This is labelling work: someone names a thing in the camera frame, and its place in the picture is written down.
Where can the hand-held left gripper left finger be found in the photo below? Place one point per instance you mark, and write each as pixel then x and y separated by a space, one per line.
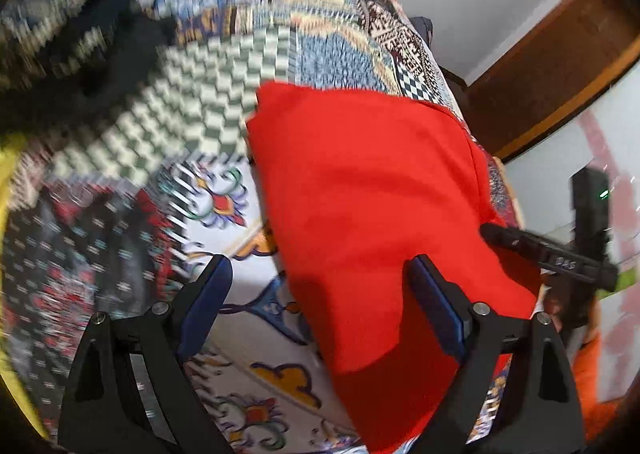
pixel 205 306

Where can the patchwork printed blanket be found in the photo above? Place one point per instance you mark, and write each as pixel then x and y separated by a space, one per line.
pixel 220 108

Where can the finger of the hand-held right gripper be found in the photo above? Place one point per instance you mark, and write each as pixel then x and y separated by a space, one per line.
pixel 525 246

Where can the wooden door frame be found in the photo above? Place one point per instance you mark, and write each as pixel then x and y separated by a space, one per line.
pixel 560 68

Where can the red jacket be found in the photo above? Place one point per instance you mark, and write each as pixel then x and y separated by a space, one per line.
pixel 375 194

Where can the dark patterned cloth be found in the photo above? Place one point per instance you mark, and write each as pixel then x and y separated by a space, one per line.
pixel 45 28

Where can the yellow cloth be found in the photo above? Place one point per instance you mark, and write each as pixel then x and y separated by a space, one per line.
pixel 12 234

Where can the grey-blue bag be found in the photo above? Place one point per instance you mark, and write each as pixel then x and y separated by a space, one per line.
pixel 424 28

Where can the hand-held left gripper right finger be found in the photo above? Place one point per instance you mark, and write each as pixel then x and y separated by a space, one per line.
pixel 440 306

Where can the black cloth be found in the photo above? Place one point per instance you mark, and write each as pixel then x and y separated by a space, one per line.
pixel 130 43

